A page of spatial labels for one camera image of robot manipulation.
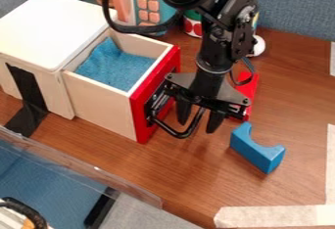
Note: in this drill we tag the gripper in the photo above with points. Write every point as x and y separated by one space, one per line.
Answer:
233 98

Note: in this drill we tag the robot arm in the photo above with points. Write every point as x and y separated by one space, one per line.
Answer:
218 43

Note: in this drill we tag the red block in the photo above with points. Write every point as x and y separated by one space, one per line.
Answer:
249 87

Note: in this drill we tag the blue block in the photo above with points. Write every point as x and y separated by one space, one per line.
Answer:
255 149

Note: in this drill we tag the red and white toy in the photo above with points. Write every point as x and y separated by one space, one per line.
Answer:
193 25

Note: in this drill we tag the blue cloth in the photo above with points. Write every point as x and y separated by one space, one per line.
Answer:
115 66

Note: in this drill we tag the teal toy phone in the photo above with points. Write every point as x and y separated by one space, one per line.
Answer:
148 3

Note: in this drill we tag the white tape strip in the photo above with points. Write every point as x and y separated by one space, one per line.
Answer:
279 216

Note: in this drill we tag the black tape strip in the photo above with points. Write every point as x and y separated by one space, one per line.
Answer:
26 99

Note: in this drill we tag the cabinet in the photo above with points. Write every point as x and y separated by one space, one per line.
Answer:
48 27

